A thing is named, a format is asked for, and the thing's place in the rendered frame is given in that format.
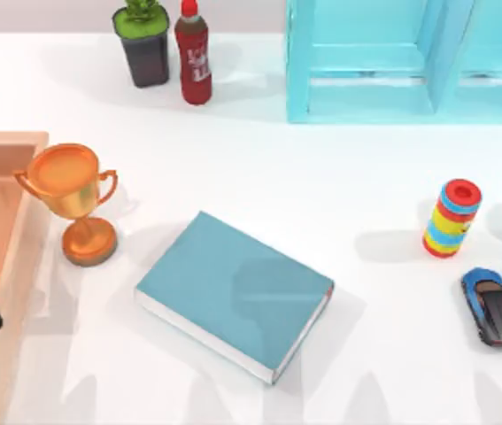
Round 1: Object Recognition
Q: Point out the teal book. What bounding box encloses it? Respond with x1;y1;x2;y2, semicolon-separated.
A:
134;210;336;387

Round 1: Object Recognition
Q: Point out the red bottle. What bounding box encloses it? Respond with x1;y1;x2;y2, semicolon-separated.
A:
174;0;213;106

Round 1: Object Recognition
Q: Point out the gold trophy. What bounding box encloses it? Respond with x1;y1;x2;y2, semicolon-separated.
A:
12;142;120;268

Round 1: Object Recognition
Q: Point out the light blue rack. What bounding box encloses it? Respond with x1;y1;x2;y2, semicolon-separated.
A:
283;0;502;126

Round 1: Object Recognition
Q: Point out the green plant in black pot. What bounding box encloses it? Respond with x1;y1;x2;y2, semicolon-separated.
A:
111;0;172;89

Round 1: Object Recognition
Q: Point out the stack of coloured rings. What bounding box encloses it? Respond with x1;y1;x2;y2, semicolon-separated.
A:
422;178;483;258

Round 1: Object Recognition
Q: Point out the salmon shallow box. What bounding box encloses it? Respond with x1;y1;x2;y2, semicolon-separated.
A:
0;130;51;425

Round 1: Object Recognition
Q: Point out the blue toy car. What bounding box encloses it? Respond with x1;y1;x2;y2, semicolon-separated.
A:
460;267;502;348

